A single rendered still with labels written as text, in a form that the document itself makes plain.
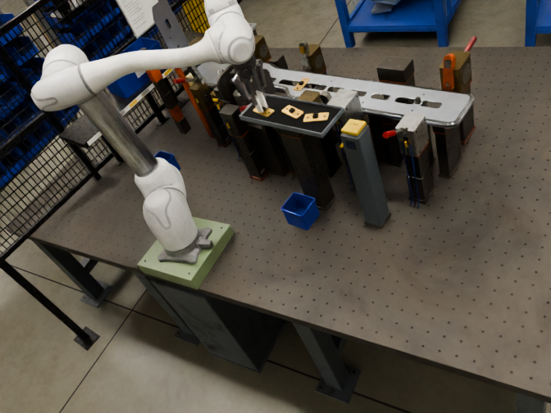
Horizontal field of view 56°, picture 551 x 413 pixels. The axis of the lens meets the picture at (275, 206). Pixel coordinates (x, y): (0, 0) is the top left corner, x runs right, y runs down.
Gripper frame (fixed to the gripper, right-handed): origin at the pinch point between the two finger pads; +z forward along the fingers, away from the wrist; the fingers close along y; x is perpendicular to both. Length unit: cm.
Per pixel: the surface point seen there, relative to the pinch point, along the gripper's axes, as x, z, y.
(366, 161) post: -39.7, 17.1, 6.9
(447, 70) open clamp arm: -37, 15, 56
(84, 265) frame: 119, 97, -83
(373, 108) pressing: -20.4, 20.2, 32.3
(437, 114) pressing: -43, 20, 39
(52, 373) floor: 93, 120, -133
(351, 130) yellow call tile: -36.9, 4.2, 6.3
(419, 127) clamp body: -46, 15, 27
